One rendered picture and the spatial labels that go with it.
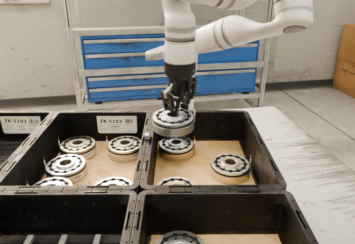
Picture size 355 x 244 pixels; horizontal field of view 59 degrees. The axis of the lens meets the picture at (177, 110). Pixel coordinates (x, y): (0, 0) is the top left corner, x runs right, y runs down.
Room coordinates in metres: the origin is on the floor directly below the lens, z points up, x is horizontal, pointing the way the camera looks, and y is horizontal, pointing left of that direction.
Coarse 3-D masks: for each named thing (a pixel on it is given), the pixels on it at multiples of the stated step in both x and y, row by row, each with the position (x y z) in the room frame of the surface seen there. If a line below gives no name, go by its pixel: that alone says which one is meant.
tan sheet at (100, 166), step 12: (96, 144) 0.87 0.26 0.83; (96, 156) 0.80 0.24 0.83; (108, 156) 0.80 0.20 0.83; (96, 168) 0.74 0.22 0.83; (108, 168) 0.74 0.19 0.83; (120, 168) 0.74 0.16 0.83; (132, 168) 0.74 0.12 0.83; (84, 180) 0.68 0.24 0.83; (96, 180) 0.68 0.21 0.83; (132, 180) 0.68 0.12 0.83
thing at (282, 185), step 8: (152, 112) 0.89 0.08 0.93; (192, 112) 0.90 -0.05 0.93; (200, 112) 0.90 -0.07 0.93; (208, 112) 0.90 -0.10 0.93; (216, 112) 0.90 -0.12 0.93; (224, 112) 0.90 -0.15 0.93; (232, 112) 0.90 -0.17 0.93; (240, 112) 0.90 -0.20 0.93; (248, 112) 0.89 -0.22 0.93; (248, 120) 0.84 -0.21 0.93; (152, 128) 0.78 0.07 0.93; (256, 128) 0.78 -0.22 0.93; (152, 136) 0.74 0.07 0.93; (256, 136) 0.74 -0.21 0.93; (152, 144) 0.70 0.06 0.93; (264, 144) 0.69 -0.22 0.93; (264, 152) 0.66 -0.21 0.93; (144, 160) 0.62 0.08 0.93; (272, 160) 0.62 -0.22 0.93; (144, 168) 0.59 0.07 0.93; (272, 168) 0.59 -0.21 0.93; (144, 176) 0.56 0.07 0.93; (280, 176) 0.56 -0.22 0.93; (144, 184) 0.53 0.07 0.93; (280, 184) 0.53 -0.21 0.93
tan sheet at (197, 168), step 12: (204, 144) 0.87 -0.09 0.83; (216, 144) 0.87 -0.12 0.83; (228, 144) 0.87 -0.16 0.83; (156, 156) 0.80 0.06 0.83; (192, 156) 0.80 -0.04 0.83; (204, 156) 0.80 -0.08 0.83; (156, 168) 0.74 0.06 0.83; (168, 168) 0.74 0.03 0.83; (180, 168) 0.74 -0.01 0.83; (192, 168) 0.74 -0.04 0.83; (204, 168) 0.74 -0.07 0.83; (156, 180) 0.68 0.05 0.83; (192, 180) 0.68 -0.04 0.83; (204, 180) 0.68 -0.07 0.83; (216, 180) 0.68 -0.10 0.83; (252, 180) 0.68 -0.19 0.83
